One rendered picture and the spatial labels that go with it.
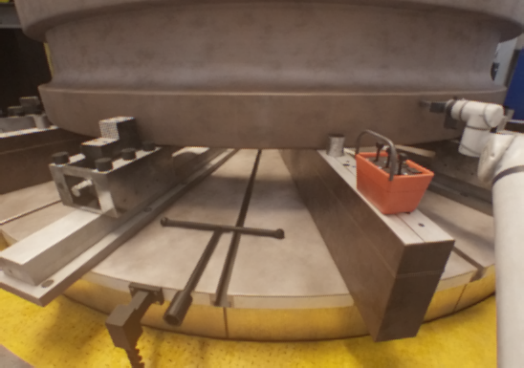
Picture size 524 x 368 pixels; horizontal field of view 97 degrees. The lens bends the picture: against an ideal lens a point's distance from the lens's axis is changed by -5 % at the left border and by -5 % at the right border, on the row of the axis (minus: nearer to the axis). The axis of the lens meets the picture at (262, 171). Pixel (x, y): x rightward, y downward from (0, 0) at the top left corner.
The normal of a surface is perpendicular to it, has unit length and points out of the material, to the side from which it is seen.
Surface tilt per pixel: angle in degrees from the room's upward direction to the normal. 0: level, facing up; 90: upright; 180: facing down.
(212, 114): 90
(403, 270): 90
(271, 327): 90
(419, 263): 90
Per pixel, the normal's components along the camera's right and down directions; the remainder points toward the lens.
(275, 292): 0.00, -0.92
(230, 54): -0.11, 0.39
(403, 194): 0.14, 0.50
